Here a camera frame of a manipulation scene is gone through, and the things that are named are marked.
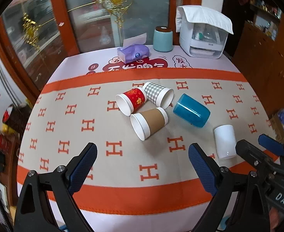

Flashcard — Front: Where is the brown sleeve paper cup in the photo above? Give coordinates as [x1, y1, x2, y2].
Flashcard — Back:
[130, 107, 169, 141]

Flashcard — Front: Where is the orange H-pattern table runner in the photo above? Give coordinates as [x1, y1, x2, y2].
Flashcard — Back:
[17, 68, 274, 215]

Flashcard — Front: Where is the grey checkered paper cup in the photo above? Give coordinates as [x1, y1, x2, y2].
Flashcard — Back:
[142, 82, 174, 109]

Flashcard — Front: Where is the white ceramic cup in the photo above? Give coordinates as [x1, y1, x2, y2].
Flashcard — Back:
[214, 125, 236, 159]

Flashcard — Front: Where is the blue plastic cup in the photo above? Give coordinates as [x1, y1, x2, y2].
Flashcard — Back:
[173, 93, 211, 128]

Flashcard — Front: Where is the white cloth on box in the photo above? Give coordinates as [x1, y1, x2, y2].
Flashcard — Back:
[176, 5, 234, 35]

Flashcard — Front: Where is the orange glass cabinet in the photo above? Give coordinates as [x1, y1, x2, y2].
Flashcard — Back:
[0, 0, 202, 102]

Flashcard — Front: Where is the purple tissue pack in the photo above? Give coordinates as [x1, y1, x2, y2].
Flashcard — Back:
[117, 32, 150, 64]

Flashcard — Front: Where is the light blue canister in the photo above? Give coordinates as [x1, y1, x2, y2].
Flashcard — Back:
[153, 26, 173, 52]

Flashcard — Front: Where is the white storage box appliance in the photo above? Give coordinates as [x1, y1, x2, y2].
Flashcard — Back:
[179, 16, 229, 59]

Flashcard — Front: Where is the gold ornament decoration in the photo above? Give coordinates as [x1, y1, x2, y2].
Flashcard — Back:
[22, 0, 134, 51]

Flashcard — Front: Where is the red paper cup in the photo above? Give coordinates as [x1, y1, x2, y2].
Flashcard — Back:
[116, 87, 147, 116]

